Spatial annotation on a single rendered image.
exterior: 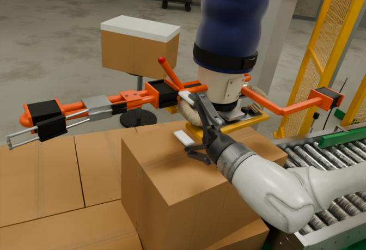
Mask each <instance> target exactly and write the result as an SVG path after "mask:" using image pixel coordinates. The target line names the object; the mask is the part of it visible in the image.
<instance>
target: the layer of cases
mask: <svg viewBox="0 0 366 250"><path fill-rule="evenodd" d="M184 121H187V120H182V121H174V122H169V123H162V124H154V125H146V126H138V127H135V128H134V127H130V128H125V129H117V130H109V131H102V132H94V133H86V134H81V135H74V137H73V136H66V137H58V138H52V139H49V140H47V141H44V142H40V141H39V140H38V141H33V142H30V143H27V144H25V145H22V146H19V147H17V148H14V149H13V150H9V149H8V145H7V144H6V145H1V148H0V250H146V248H145V246H144V244H143V243H142V240H141V238H140V237H139V235H138V233H137V231H136V230H135V228H134V226H133V224H132V222H131V220H130V218H129V216H128V215H127V213H126V211H125V209H124V207H123V205H122V203H121V138H122V137H125V136H129V135H134V134H137V133H141V132H145V131H149V130H153V129H157V128H160V127H164V126H168V125H173V124H177V123H181V122H184ZM74 140H75V142H74ZM269 231H270V230H269V228H268V227H267V225H266V224H265V223H264V222H263V220H262V219H261V218H258V219H257V220H255V221H253V222H252V223H250V224H248V225H246V226H244V227H243V228H241V229H239V230H237V231H236V232H234V233H232V234H230V235H229V236H227V237H225V238H223V239H221V240H220V241H218V242H216V243H214V244H213V245H211V246H209V247H208V248H206V249H204V250H261V249H262V247H263V244H264V242H265V240H266V237H267V235H268V233H269Z"/></svg>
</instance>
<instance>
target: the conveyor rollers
mask: <svg viewBox="0 0 366 250"><path fill-rule="evenodd" d="M284 152H285V153H287V154H288V157H289V158H290V159H291V160H292V161H294V162H295V163H296V164H297V165H298V166H299V167H309V165H310V166H313V167H315V168H316V169H318V170H323V171H328V170H337V169H342V168H346V167H349V166H353V165H355V164H358V163H361V162H363V161H366V138H363V139H358V140H355V141H350V142H346V143H342V144H337V145H333V146H329V147H325V148H319V147H318V142H314V143H313V144H312V147H311V146H310V145H309V144H305V145H304V146H303V149H302V148H301V147H299V146H296V147H294V152H295V153H297V154H298V155H299V156H300V157H301V158H303V159H304V160H305V161H306V162H307V163H308V164H309V165H308V164H307V163H306V162H304V160H302V159H301V158H300V157H299V156H298V155H297V154H295V153H294V152H293V151H292V150H291V149H290V148H286V149H285V150H284ZM309 154H310V155H309ZM312 157H313V158H312ZM316 160H317V161H316ZM319 162H320V163H321V164H320V163H319ZM284 165H285V166H286V167H287V168H297V166H296V165H295V164H294V163H293V162H291V161H290V160H289V159H288V158H287V159H286V162H285V164H284ZM323 166H324V167H323ZM326 168H327V169H326ZM357 194H358V195H357ZM345 196H346V197H347V198H348V199H349V200H350V201H352V202H353V203H354V204H355V205H356V206H357V207H358V208H359V209H361V210H362V211H363V212H365V211H366V190H364V191H359V192H356V193H352V194H348V195H345ZM360 197H361V198H360ZM348 199H346V198H345V197H344V196H342V197H339V198H337V199H335V200H336V201H337V202H338V203H339V204H340V205H341V206H342V207H343V208H344V209H345V210H346V211H347V212H349V213H350V214H351V215H352V216H355V215H358V214H360V213H362V212H361V211H360V210H359V209H358V208H357V207H355V206H354V205H353V204H352V203H351V202H350V201H349V200H348ZM363 199H364V200H365V201H364V200H363ZM329 209H330V210H331V211H332V212H333V213H334V214H335V215H336V216H337V217H338V218H339V219H340V220H341V221H342V220H345V219H347V218H350V217H351V216H350V215H349V214H348V213H347V212H346V211H344V210H343V209H342V208H341V207H340V206H339V205H338V204H337V203H336V202H335V201H332V202H331V204H330V206H329ZM318 214H319V215H320V216H321V217H322V218H323V219H324V220H325V221H326V222H327V223H328V224H329V225H332V224H335V223H337V222H339V221H338V220H337V219H336V218H335V217H334V216H333V215H332V214H331V213H330V212H329V211H328V210H324V211H320V212H318ZM310 223H311V224H312V225H313V226H314V227H315V228H316V229H317V230H319V229H322V228H324V227H327V225H325V224H324V222H323V221H322V220H321V219H320V218H319V217H318V216H317V215H316V214H313V217H312V218H311V220H310ZM300 231H301V232H302V233H303V234H304V235H307V234H309V233H312V232H314V230H313V229H312V228H311V227H310V226H309V225H308V224H307V225H306V226H305V227H303V228H302V229H301V230H300Z"/></svg>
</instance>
